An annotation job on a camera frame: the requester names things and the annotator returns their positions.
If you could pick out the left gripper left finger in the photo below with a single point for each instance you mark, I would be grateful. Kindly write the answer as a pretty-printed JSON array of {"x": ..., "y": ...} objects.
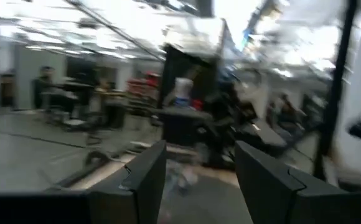
[{"x": 137, "y": 193}]

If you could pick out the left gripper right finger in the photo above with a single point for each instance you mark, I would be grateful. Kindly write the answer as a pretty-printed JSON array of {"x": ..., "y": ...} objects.
[{"x": 270, "y": 193}]

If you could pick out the person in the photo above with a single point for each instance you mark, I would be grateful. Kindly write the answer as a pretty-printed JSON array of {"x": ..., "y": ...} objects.
[
  {"x": 43, "y": 88},
  {"x": 284, "y": 109}
]

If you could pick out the black vertical post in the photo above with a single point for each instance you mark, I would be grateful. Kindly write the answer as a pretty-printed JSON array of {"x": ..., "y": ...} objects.
[{"x": 336, "y": 93}]

